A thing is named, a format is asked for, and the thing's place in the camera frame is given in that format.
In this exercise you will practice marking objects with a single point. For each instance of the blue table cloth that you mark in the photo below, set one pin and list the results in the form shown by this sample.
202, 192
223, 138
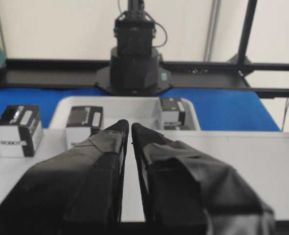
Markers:
217, 110

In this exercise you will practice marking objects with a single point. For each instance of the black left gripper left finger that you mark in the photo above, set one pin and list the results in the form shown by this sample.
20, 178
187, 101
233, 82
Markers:
82, 185

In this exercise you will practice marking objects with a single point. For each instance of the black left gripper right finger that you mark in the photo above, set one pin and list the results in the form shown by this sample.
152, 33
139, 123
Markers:
187, 192

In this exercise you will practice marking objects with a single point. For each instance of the white plastic tray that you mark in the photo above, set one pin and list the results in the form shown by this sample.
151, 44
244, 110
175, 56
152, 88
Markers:
134, 109

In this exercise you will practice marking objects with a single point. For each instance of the black aluminium frame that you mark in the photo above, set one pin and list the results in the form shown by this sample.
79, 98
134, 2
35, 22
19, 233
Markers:
67, 74

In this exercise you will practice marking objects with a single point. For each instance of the black white box in tray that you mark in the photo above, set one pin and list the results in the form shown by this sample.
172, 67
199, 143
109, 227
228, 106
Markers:
172, 112

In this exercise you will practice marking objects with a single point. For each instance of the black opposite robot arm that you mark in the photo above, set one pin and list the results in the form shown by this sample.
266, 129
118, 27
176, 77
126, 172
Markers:
134, 64

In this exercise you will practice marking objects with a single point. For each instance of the black white box on base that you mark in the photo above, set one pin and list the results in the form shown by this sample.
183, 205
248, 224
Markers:
21, 131

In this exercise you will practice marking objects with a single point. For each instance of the black white box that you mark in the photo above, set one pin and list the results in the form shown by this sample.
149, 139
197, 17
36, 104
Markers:
21, 131
172, 112
82, 122

